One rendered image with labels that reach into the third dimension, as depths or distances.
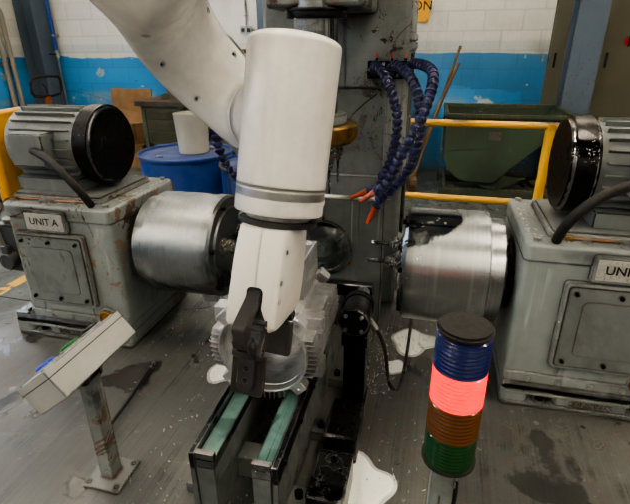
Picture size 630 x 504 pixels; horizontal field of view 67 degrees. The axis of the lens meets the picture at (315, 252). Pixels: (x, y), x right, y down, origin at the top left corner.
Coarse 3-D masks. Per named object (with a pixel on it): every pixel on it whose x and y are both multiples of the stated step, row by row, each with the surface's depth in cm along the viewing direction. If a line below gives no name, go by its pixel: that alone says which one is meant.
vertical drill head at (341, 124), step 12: (300, 0) 92; (312, 0) 91; (300, 24) 94; (312, 24) 93; (324, 24) 93; (336, 24) 95; (336, 36) 96; (336, 108) 102; (336, 120) 99; (348, 120) 107; (336, 132) 97; (348, 132) 99; (336, 144) 99; (348, 144) 102; (336, 156) 110
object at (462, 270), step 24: (408, 216) 101; (432, 216) 99; (456, 216) 99; (480, 216) 98; (408, 240) 96; (432, 240) 96; (456, 240) 95; (480, 240) 94; (504, 240) 94; (408, 264) 96; (432, 264) 95; (456, 264) 94; (480, 264) 93; (504, 264) 93; (408, 288) 97; (432, 288) 95; (456, 288) 94; (480, 288) 93; (504, 288) 100; (408, 312) 101; (432, 312) 99; (480, 312) 96
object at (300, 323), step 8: (320, 272) 92; (320, 280) 93; (224, 312) 79; (224, 320) 80; (296, 320) 76; (304, 320) 78; (296, 328) 77; (304, 328) 76; (224, 376) 84; (296, 384) 81; (304, 384) 82; (296, 392) 82
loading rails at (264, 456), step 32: (320, 384) 96; (224, 416) 81; (256, 416) 91; (288, 416) 81; (192, 448) 73; (224, 448) 76; (256, 448) 84; (288, 448) 75; (192, 480) 75; (224, 480) 77; (256, 480) 71; (288, 480) 77
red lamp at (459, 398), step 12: (432, 372) 54; (432, 384) 54; (444, 384) 52; (456, 384) 51; (468, 384) 50; (480, 384) 51; (432, 396) 54; (444, 396) 52; (456, 396) 51; (468, 396) 51; (480, 396) 52; (444, 408) 53; (456, 408) 52; (468, 408) 52; (480, 408) 53
